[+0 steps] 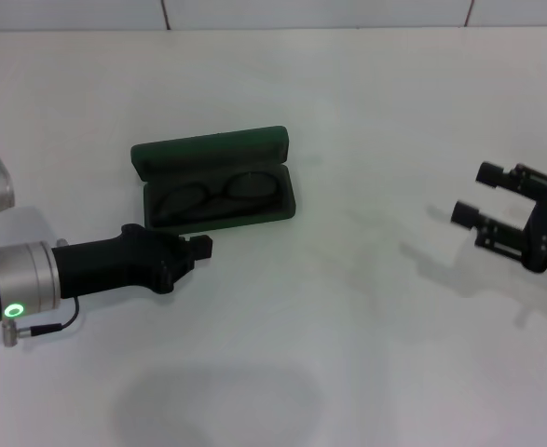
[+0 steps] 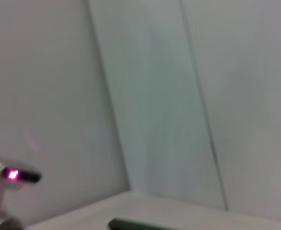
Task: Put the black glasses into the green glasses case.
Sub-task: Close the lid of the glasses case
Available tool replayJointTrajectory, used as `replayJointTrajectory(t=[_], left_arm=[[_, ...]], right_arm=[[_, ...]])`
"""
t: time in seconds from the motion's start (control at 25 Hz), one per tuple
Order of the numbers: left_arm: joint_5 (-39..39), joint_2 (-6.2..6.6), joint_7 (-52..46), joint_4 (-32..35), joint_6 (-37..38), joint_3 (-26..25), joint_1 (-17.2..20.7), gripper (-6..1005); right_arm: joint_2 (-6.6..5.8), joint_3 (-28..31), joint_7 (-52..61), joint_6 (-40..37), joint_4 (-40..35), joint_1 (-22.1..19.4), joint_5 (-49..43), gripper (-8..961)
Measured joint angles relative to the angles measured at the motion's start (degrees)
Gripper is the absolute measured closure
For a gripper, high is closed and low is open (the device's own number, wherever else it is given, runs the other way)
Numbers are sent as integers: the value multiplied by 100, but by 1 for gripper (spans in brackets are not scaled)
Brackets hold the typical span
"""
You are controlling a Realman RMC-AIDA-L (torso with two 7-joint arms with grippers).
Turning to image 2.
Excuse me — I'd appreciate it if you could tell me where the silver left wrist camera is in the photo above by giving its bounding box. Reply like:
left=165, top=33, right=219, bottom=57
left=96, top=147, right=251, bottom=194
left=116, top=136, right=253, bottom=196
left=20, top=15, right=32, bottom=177
left=0, top=155, right=43, bottom=207

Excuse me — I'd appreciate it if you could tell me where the green glasses case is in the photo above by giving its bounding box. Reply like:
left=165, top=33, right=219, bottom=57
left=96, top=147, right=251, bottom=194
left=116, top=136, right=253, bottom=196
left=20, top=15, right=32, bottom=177
left=107, top=217, right=172, bottom=230

